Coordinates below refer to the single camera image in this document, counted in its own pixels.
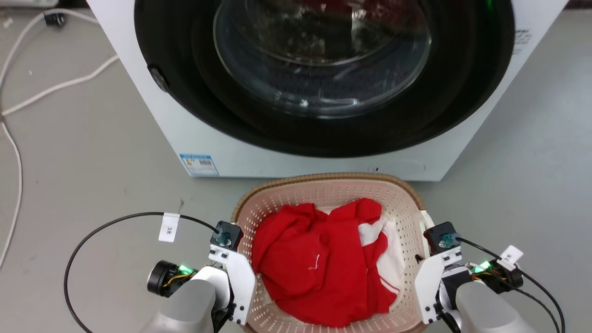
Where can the black round washer door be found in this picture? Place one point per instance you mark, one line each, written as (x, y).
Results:
(462, 92)

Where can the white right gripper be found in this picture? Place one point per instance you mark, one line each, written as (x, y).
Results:
(428, 282)

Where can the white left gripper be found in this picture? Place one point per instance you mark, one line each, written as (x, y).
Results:
(240, 277)

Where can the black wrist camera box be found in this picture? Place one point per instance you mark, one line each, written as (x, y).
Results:
(443, 237)
(226, 235)

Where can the black plug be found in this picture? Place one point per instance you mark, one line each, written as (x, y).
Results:
(54, 19)

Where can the beige perforated laundry basket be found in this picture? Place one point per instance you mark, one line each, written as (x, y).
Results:
(277, 203)

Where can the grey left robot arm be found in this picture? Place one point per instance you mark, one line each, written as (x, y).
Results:
(189, 305)

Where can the white garment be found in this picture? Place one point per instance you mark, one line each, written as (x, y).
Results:
(393, 259)

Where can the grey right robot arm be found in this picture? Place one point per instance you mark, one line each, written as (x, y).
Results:
(485, 310)

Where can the white front-load washing machine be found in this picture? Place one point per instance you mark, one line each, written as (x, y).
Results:
(162, 125)

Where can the red garment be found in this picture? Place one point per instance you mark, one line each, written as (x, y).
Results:
(300, 259)

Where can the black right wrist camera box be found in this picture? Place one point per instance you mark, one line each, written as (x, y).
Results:
(443, 237)

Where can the blue energy label sticker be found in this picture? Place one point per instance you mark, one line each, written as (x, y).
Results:
(199, 164)

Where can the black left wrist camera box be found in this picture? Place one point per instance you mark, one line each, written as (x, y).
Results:
(226, 235)

